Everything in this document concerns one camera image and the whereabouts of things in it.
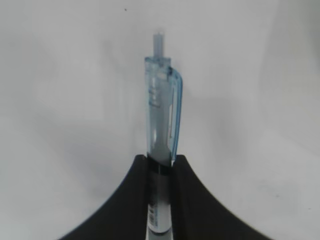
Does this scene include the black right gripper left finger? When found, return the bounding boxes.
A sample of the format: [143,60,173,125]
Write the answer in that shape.
[62,154,149,240]

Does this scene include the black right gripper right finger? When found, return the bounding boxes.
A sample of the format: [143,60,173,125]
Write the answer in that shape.
[171,154,268,240]

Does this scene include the blue grey pen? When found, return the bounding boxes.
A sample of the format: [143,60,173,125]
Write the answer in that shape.
[144,32,183,236]

